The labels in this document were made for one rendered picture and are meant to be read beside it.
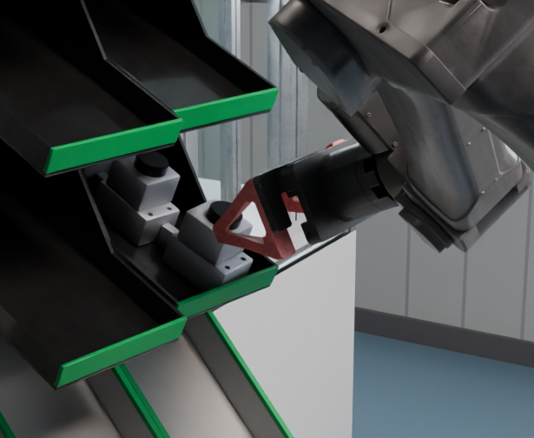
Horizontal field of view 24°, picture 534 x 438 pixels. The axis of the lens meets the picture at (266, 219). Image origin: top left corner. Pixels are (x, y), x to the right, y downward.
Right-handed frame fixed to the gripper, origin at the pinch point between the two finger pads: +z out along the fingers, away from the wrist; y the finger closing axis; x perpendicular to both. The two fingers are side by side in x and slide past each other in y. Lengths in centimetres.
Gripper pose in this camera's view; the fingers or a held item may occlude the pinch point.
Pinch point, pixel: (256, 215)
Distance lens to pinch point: 107.0
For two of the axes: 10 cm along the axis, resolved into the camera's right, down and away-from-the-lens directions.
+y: -5.6, 2.7, -7.8
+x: 3.7, 9.3, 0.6
